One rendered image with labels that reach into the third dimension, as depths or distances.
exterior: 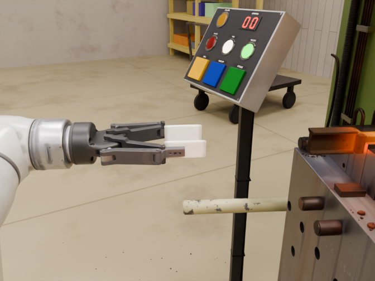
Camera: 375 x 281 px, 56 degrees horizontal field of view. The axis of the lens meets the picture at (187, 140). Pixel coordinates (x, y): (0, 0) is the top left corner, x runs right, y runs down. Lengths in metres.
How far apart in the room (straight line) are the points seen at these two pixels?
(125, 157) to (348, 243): 0.39
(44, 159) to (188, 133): 0.26
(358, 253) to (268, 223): 1.56
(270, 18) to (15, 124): 0.74
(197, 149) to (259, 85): 0.48
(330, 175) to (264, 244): 1.30
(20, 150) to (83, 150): 0.10
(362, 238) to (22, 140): 0.56
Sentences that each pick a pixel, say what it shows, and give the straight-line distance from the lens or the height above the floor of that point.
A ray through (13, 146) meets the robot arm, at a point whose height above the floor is 1.02.
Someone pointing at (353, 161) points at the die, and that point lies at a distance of 0.75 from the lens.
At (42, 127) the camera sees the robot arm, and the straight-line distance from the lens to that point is 0.64.
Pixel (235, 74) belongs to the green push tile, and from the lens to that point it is 1.06.
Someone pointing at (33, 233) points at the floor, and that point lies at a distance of 2.23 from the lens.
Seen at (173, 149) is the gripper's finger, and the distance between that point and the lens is 0.59.
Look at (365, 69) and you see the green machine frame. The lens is 1.00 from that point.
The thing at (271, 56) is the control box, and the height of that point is 1.08.
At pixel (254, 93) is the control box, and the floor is 0.98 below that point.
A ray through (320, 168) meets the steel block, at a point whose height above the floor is 0.91.
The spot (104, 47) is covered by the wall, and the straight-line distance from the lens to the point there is 7.43.
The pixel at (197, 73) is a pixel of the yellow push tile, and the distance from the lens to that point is 1.22.
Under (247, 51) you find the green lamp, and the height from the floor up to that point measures 1.09.
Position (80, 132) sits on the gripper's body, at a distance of 0.62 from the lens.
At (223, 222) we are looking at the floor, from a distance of 2.15.
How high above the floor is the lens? 1.25
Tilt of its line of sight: 23 degrees down
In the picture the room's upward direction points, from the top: straight up
